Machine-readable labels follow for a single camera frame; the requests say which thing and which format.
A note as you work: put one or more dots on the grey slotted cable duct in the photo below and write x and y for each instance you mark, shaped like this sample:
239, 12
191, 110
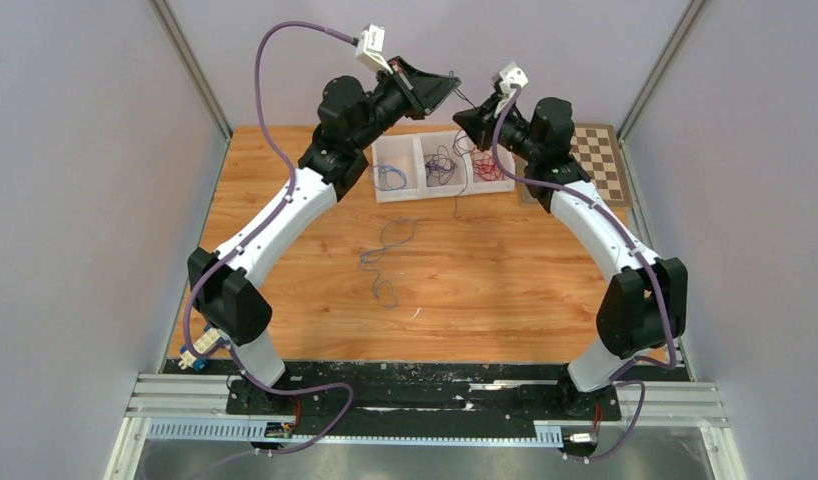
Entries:
264, 431

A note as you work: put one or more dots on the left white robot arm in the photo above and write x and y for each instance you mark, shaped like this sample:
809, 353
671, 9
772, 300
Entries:
224, 283

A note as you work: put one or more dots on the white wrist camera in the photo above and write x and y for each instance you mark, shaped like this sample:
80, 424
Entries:
369, 49
508, 80

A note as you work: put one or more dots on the wooden chessboard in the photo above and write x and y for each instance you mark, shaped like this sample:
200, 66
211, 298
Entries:
595, 148

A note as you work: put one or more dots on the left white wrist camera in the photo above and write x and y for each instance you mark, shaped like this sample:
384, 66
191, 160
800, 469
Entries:
369, 49

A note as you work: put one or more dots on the white three-compartment bin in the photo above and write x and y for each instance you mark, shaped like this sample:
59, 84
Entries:
433, 165

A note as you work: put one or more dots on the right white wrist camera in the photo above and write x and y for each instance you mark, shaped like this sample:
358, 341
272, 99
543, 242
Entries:
508, 80

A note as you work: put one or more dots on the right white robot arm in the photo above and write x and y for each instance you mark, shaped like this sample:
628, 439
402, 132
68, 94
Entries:
644, 307

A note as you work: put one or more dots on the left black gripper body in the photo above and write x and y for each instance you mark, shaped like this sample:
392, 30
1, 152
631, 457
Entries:
403, 92

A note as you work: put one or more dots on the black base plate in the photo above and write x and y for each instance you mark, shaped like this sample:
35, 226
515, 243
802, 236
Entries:
399, 397

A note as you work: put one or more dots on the white blue toy block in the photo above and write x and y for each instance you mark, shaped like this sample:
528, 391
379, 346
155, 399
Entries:
209, 342

